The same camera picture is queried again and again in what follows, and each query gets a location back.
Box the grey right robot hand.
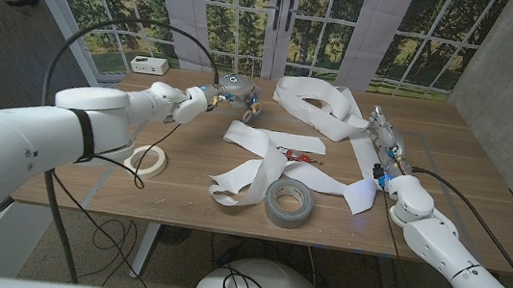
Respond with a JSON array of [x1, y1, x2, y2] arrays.
[[362, 104, 421, 185]]

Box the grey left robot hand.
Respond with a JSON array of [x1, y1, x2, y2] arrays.
[[212, 70, 265, 113]]

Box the scissors with beige grey handles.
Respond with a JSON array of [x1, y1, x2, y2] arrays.
[[241, 98, 265, 126]]

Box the long white receipt paper strip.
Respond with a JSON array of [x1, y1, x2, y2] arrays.
[[205, 66, 390, 223]]

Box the white power box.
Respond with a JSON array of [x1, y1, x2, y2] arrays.
[[128, 54, 172, 78]]

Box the printed window forest backdrop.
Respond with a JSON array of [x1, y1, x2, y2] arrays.
[[0, 0, 511, 137]]

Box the beige masking tape roll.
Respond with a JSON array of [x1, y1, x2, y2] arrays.
[[122, 142, 169, 183]]

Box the black round floor object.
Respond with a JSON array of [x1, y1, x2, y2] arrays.
[[156, 223, 193, 248]]

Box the white table leg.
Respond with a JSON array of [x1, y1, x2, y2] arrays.
[[128, 220, 162, 281]]

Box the white floor board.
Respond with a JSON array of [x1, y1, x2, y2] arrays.
[[0, 196, 57, 284]]

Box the thin black right wrist wire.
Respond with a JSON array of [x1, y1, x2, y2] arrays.
[[370, 189, 493, 288]]

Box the thin black wrist wire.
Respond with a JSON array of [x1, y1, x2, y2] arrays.
[[38, 108, 184, 288], [370, 189, 493, 288]]

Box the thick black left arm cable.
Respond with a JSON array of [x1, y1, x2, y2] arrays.
[[19, 7, 227, 288]]

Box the thin black left wrist wire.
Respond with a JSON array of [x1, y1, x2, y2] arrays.
[[38, 108, 184, 288]]

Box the grey duct tape roll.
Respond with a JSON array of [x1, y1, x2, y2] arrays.
[[261, 174, 319, 233]]

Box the thin black floor cables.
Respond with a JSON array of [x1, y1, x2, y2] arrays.
[[70, 213, 152, 288]]

